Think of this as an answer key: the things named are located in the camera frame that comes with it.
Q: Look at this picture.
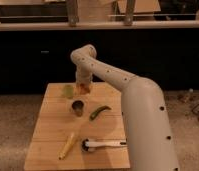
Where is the red orange apple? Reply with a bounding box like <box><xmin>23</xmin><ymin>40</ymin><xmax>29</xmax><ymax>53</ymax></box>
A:
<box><xmin>78</xmin><ymin>85</ymin><xmax>90</xmax><ymax>94</ymax></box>

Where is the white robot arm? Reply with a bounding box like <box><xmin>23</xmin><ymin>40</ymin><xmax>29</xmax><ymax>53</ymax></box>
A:
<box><xmin>70</xmin><ymin>45</ymin><xmax>181</xmax><ymax>171</ymax></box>

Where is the green plastic cup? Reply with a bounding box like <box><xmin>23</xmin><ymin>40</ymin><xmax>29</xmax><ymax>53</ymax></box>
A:
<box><xmin>63</xmin><ymin>85</ymin><xmax>74</xmax><ymax>99</ymax></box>

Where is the dark metal cup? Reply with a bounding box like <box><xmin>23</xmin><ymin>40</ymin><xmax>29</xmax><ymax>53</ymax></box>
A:
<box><xmin>72</xmin><ymin>100</ymin><xmax>84</xmax><ymax>117</ymax></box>

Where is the green chili pepper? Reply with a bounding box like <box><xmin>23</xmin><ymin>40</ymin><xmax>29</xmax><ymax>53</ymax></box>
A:
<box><xmin>89</xmin><ymin>106</ymin><xmax>111</xmax><ymax>121</ymax></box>

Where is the white black dish brush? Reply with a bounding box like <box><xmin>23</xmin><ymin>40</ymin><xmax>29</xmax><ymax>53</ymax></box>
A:
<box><xmin>81</xmin><ymin>139</ymin><xmax>127</xmax><ymax>152</ymax></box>

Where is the yellow corn cob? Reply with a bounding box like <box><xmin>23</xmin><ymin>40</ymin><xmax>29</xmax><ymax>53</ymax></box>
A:
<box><xmin>59</xmin><ymin>132</ymin><xmax>77</xmax><ymax>160</ymax></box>

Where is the left metal post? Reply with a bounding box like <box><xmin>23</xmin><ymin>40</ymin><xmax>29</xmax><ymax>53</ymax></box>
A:
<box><xmin>66</xmin><ymin>0</ymin><xmax>79</xmax><ymax>27</ymax></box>

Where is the metal post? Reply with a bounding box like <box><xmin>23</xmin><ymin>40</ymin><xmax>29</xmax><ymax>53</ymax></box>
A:
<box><xmin>124</xmin><ymin>0</ymin><xmax>135</xmax><ymax>26</ymax></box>
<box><xmin>66</xmin><ymin>0</ymin><xmax>79</xmax><ymax>27</ymax></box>

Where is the right metal post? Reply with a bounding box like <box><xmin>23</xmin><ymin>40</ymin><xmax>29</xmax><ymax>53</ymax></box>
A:
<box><xmin>124</xmin><ymin>0</ymin><xmax>135</xmax><ymax>26</ymax></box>

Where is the wooden shelf rail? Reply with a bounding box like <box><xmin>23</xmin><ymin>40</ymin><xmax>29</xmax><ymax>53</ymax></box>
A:
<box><xmin>0</xmin><ymin>20</ymin><xmax>199</xmax><ymax>31</ymax></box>

